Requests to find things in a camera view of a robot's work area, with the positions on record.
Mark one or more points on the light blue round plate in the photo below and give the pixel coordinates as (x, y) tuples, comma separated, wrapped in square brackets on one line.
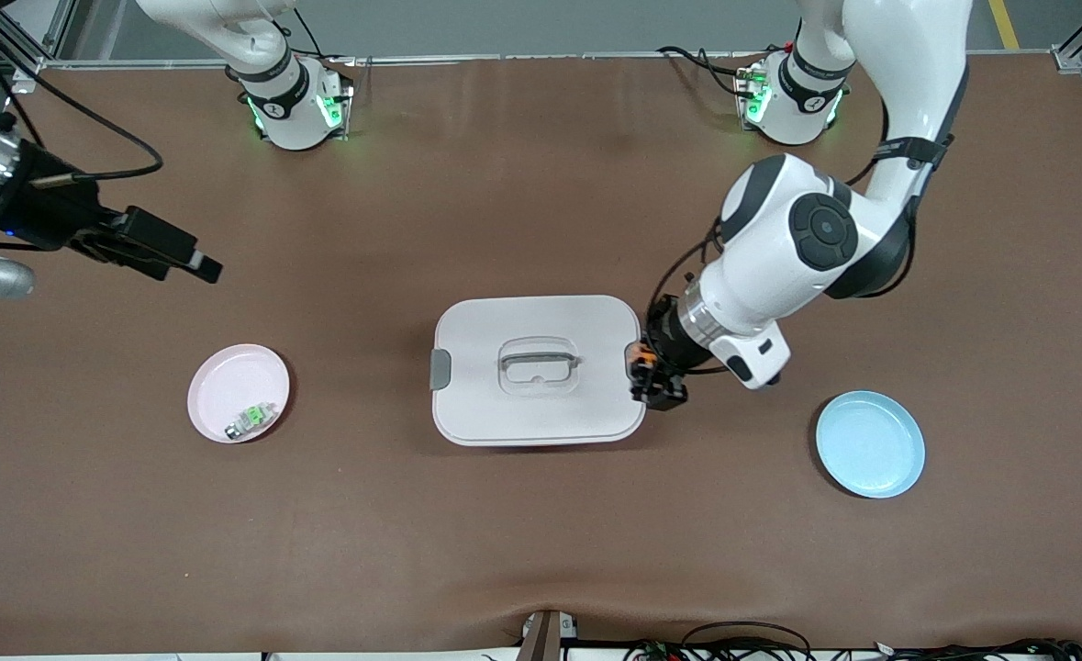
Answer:
[(871, 445)]

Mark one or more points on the pink round plate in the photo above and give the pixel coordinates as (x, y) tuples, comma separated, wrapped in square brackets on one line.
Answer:
[(228, 386)]

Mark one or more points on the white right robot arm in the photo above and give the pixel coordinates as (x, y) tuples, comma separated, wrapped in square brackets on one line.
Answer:
[(293, 119)]

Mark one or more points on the orange push button switch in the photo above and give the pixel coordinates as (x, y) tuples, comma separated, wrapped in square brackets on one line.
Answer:
[(643, 352)]

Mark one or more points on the brown table mat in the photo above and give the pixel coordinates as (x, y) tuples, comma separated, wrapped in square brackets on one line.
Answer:
[(540, 551)]

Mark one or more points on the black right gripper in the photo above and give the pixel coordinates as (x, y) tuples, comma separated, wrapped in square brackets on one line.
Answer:
[(52, 218)]

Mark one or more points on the white lidded storage box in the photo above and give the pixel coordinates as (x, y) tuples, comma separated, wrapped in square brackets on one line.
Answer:
[(540, 413)]

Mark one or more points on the metal table edge bracket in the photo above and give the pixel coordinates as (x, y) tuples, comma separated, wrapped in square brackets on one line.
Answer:
[(545, 638)]

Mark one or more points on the green and white switch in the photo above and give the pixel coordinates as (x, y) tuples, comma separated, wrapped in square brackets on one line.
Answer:
[(251, 420)]

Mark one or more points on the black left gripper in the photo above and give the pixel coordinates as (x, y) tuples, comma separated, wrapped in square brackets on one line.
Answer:
[(665, 339)]

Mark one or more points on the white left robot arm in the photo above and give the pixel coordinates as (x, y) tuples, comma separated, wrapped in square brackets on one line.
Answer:
[(779, 248)]

